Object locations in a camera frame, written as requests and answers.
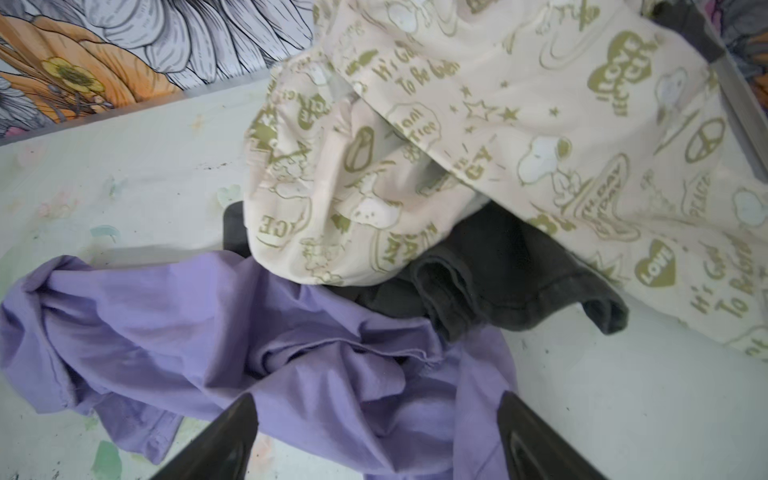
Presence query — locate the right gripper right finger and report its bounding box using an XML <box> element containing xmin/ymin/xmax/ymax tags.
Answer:
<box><xmin>497</xmin><ymin>391</ymin><xmax>606</xmax><ymax>480</ymax></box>

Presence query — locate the dark grey cloth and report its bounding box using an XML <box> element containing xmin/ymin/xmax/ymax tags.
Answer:
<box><xmin>221</xmin><ymin>200</ymin><xmax>630</xmax><ymax>343</ymax></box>

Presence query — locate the purple cloth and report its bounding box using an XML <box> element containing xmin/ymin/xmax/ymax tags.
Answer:
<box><xmin>1</xmin><ymin>251</ymin><xmax>515</xmax><ymax>479</ymax></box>

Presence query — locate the cream printed cloth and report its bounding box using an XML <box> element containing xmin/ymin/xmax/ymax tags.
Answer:
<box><xmin>244</xmin><ymin>1</ymin><xmax>767</xmax><ymax>360</ymax></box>

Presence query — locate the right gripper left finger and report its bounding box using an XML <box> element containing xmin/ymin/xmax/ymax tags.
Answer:
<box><xmin>152</xmin><ymin>393</ymin><xmax>259</xmax><ymax>480</ymax></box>

